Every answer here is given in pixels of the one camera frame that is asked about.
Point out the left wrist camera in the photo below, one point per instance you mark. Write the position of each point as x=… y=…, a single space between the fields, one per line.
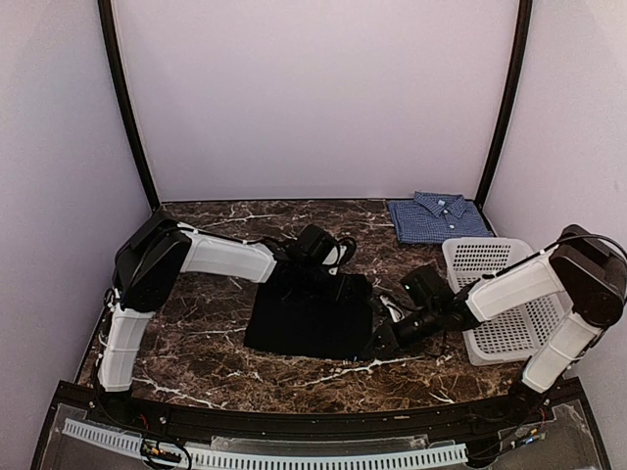
x=342 y=252

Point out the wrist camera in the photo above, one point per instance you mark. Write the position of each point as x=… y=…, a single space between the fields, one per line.
x=342 y=252
x=391 y=309

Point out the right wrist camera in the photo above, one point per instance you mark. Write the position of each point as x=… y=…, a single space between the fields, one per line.
x=391 y=309

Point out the black right corner post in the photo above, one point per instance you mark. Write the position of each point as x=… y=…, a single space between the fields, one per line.
x=514 y=70

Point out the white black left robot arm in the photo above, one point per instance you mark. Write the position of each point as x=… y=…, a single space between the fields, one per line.
x=148 y=265

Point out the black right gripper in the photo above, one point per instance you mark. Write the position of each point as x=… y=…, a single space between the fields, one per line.
x=385 y=334

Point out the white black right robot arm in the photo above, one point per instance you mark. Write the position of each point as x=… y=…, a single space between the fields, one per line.
x=579 y=280

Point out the white plastic laundry basket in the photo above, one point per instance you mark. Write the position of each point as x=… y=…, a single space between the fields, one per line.
x=519 y=324

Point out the black front table rail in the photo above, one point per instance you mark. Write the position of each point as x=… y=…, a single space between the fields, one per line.
x=476 y=421

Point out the white slotted cable duct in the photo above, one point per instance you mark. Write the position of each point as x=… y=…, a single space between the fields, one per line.
x=234 y=453

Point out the blue checkered shirt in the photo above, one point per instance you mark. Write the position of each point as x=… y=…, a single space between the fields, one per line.
x=432 y=218

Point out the black left corner post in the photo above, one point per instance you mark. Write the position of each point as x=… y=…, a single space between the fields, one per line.
x=113 y=52

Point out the black corner post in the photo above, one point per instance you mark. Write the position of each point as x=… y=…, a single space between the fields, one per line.
x=514 y=70
x=113 y=52

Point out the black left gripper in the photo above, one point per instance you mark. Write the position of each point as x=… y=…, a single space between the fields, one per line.
x=337 y=291

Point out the black garment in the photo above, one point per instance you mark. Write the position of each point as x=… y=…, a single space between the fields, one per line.
x=302 y=320

